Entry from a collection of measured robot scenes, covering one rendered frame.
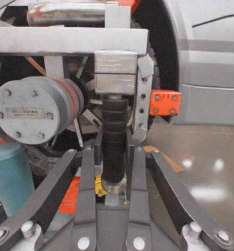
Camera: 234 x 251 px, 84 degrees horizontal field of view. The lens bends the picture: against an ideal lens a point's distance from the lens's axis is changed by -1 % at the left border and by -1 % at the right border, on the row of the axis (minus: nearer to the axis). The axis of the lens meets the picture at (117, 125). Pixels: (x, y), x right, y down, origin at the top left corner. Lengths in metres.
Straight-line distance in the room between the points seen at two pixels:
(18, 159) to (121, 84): 0.35
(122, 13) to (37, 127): 0.24
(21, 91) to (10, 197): 0.30
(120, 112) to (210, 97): 0.49
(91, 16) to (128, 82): 0.10
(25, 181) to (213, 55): 0.72
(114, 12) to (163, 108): 0.29
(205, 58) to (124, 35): 0.43
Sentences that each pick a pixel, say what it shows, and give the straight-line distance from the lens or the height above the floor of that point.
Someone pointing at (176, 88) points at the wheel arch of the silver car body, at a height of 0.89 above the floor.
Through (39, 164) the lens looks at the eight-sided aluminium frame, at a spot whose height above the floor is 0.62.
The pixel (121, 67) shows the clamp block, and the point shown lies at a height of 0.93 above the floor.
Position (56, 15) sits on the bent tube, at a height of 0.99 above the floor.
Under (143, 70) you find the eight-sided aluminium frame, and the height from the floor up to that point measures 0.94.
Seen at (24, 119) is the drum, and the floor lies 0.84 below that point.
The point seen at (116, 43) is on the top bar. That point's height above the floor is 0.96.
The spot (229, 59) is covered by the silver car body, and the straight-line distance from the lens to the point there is 0.65.
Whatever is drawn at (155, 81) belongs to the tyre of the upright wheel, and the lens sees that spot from 0.49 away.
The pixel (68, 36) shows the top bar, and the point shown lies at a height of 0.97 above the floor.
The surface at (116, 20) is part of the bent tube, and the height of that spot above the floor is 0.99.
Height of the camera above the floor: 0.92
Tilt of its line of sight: 20 degrees down
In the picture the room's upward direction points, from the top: 1 degrees clockwise
